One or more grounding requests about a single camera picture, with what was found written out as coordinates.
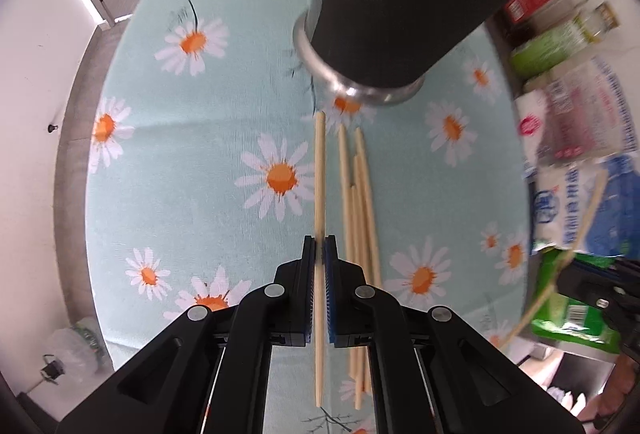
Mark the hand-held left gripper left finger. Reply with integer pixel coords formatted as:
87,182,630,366
55,235,317,434

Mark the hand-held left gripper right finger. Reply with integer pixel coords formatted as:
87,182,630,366
325,234,586,434

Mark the daisy print tablecloth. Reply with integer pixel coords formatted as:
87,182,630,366
85,0,532,434

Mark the clear red printed packet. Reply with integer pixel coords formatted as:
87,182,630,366
515,59,631,165

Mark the green sugar bag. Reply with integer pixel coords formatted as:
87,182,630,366
530,249,626,355

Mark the clear plastic bottle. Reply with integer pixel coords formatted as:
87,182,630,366
42,318,108,386

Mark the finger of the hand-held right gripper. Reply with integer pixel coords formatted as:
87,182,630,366
570,258,640,273
552,269,640,315

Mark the row of condiment bottles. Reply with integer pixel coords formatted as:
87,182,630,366
502,0,621,80

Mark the blue white salt bag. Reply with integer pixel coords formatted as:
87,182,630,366
525,154,640,260

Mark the single wooden chopstick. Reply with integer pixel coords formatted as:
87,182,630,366
500,169,608,347
312,110,328,407

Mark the bunch of wooden chopsticks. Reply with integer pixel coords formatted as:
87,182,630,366
337,124,383,410

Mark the black utensil holder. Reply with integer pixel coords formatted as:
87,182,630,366
292,0,551,107

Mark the person's right hand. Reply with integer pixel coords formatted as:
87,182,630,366
597,356,640,420

